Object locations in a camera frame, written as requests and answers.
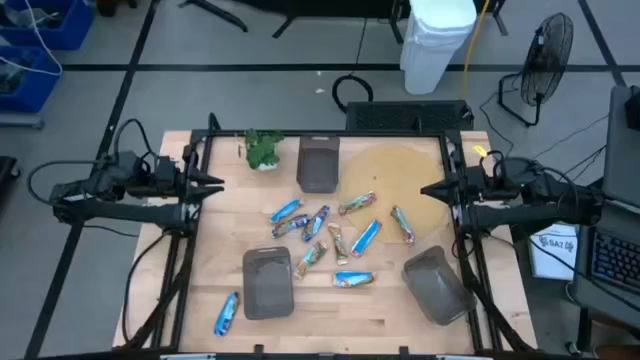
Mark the round wooden board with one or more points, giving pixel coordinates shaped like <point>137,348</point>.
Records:
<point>395,170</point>

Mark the black floor fan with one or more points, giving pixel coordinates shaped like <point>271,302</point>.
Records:
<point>547,60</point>

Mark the white trash can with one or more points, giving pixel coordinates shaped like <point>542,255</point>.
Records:
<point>435,45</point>

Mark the black perforated computer case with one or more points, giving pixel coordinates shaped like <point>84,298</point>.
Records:
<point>405,116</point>

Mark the black backlit keyboard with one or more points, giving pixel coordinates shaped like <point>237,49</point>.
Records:
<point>617,260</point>

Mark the white labelled box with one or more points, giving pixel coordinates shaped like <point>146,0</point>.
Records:
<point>552,255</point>

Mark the blue storage bin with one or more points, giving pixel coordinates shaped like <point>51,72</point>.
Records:
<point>70,30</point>
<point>40,85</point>

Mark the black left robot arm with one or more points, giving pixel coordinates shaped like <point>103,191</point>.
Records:
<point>125,212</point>

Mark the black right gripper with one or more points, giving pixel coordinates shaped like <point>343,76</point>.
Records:
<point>480,182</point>

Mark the green chewy granola bar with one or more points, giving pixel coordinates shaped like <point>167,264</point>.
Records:
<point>357,203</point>
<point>338,243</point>
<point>403,225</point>

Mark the yellow tag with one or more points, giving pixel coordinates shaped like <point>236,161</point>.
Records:
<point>480,150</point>

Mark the grey translucent plastic bin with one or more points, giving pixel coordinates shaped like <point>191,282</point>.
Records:
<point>267,290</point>
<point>437,290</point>
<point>318,170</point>

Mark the black metal table frame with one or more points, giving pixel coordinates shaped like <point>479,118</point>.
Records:
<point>325,133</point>

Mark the small green potted plant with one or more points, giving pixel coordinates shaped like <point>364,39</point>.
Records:
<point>262,150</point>

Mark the light blue granola bar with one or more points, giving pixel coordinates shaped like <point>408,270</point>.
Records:
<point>286,210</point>
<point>354,279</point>
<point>366,237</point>

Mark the grey desk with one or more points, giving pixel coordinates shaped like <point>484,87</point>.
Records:
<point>625,165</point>

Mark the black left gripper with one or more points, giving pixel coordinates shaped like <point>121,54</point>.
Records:
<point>165,175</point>

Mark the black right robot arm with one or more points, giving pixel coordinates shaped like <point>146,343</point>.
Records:
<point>525,215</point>

